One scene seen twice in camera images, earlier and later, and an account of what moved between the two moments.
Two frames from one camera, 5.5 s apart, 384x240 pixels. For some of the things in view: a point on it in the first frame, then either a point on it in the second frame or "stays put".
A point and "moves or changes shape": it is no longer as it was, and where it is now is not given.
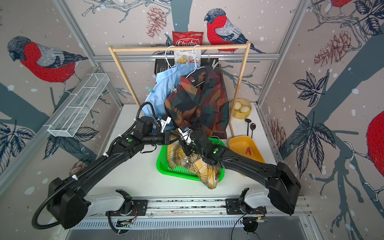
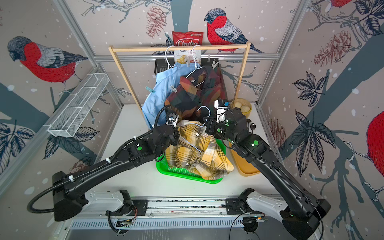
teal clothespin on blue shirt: [150, 89] stays put
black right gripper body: [191, 149] -> [215, 129]
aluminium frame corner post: [66, 13] stays put
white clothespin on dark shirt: [174, 89] stays put
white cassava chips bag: [186, 56] stays put
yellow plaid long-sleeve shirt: [208, 173] moves or changes shape
